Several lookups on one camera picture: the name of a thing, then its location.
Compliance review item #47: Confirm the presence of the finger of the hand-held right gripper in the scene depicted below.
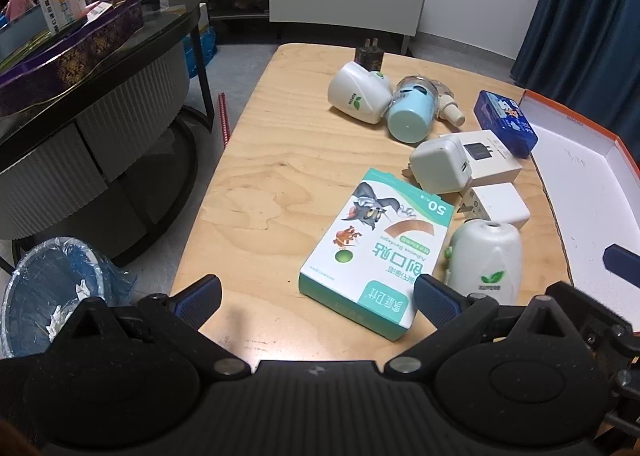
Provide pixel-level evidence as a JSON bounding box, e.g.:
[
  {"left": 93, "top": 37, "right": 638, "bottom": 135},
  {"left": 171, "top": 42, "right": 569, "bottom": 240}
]
[
  {"left": 545, "top": 280, "right": 640, "bottom": 397},
  {"left": 602, "top": 243, "right": 640, "bottom": 283}
]

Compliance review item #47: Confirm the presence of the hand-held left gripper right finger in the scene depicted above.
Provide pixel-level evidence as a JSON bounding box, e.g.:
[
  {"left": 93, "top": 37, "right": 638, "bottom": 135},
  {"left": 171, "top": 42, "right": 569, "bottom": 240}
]
[{"left": 382, "top": 274, "right": 588, "bottom": 380}]

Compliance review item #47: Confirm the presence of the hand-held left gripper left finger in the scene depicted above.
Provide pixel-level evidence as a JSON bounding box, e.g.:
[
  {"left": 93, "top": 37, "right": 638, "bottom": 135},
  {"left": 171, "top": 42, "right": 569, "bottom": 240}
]
[{"left": 47, "top": 274, "right": 252, "bottom": 380}]

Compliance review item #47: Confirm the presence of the white mosquito repellent heater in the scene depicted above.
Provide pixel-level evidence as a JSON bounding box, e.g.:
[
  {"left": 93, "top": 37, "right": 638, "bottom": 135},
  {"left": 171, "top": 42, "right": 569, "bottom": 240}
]
[
  {"left": 442, "top": 219, "right": 523, "bottom": 304},
  {"left": 327, "top": 61, "right": 394, "bottom": 125}
]

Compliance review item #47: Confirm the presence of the teal cartoon bandage box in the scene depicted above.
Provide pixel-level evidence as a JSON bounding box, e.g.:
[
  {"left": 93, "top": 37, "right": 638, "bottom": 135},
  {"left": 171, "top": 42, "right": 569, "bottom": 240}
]
[{"left": 298, "top": 167, "right": 456, "bottom": 342}]

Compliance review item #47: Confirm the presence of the orange-rimmed white cardboard box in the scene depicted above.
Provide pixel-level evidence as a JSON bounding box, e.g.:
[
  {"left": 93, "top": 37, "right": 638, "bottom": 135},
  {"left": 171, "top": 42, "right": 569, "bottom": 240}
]
[{"left": 520, "top": 88, "right": 640, "bottom": 337}]

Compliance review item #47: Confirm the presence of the white cube charger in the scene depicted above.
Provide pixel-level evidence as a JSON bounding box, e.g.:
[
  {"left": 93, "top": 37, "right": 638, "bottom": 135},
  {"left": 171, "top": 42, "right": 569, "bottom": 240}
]
[{"left": 457, "top": 182, "right": 531, "bottom": 232}]

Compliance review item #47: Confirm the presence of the pale green plug adapter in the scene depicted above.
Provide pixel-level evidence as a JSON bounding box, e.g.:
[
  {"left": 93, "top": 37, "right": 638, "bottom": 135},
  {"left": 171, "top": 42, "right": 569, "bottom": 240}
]
[{"left": 400, "top": 136, "right": 474, "bottom": 195}]

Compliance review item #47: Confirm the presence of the white charger box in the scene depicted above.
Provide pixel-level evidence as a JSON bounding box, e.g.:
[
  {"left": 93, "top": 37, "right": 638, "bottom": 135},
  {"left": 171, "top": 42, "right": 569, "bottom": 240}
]
[{"left": 440, "top": 130, "right": 523, "bottom": 187}]

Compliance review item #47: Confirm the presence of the blue tissue packet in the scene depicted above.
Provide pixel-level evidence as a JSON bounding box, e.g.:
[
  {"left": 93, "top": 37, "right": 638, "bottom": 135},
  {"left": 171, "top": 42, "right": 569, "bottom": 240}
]
[{"left": 473, "top": 90, "right": 539, "bottom": 159}]

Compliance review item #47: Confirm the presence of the light blue capped bottle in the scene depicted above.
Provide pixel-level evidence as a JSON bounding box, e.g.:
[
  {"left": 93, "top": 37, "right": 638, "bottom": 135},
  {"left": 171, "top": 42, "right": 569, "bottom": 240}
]
[{"left": 387, "top": 75, "right": 443, "bottom": 144}]

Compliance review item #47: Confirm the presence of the clear refill bottle white cap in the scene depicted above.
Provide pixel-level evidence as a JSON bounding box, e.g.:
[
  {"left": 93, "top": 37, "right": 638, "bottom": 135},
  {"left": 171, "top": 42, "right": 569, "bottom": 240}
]
[{"left": 433, "top": 80, "right": 467, "bottom": 127}]

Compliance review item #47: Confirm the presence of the black plug adapter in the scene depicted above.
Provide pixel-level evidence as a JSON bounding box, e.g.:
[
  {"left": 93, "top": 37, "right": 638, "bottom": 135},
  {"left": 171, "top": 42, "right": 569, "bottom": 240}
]
[{"left": 354, "top": 38, "right": 385, "bottom": 73}]

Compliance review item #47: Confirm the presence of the trash bin with blue bag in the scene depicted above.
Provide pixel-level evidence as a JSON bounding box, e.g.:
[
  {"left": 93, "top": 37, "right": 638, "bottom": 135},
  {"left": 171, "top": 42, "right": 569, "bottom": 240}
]
[{"left": 0, "top": 236, "right": 138, "bottom": 359}]

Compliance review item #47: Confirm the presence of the red wrapped roll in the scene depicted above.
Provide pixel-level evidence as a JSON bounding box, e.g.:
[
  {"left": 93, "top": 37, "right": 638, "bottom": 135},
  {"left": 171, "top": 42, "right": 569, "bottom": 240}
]
[{"left": 218, "top": 92, "right": 232, "bottom": 147}]

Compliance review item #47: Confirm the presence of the round black grey coffee table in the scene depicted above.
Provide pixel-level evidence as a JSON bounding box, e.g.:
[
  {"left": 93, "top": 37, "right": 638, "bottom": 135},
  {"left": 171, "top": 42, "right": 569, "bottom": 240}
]
[{"left": 0, "top": 0, "right": 218, "bottom": 277}]

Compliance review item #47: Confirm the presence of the blue bag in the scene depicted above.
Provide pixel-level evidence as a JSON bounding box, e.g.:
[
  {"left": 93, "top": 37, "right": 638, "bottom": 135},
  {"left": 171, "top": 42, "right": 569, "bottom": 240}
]
[{"left": 181, "top": 27, "right": 219, "bottom": 79}]

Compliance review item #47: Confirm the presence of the blue curtain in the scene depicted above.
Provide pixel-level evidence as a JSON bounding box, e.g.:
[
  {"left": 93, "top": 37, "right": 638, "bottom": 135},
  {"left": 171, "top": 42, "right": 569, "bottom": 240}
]
[{"left": 510, "top": 0, "right": 640, "bottom": 134}]

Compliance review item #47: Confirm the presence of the purple patterned gift box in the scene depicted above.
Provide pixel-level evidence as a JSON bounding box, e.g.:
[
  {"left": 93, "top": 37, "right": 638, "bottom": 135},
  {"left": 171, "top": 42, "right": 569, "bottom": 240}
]
[{"left": 0, "top": 0, "right": 146, "bottom": 118}]

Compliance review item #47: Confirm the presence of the pink white small box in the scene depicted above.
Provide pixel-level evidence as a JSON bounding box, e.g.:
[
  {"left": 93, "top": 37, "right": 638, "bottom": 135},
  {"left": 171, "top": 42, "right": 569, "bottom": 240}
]
[{"left": 85, "top": 1, "right": 113, "bottom": 24}]

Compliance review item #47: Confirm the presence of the white tv cabinet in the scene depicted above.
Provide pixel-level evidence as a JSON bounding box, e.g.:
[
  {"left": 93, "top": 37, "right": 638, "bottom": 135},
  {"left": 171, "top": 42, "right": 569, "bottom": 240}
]
[{"left": 150, "top": 0, "right": 432, "bottom": 56}]

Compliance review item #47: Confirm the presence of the white blue medicine box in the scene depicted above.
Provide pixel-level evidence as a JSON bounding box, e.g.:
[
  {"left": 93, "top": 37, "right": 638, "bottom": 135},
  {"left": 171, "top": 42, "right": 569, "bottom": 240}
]
[{"left": 39, "top": 0, "right": 87, "bottom": 34}]

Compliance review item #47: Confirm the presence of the pink card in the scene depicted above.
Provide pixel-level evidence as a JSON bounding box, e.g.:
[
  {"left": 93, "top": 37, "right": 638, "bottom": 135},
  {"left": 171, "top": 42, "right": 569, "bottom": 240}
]
[{"left": 5, "top": 0, "right": 38, "bottom": 19}]

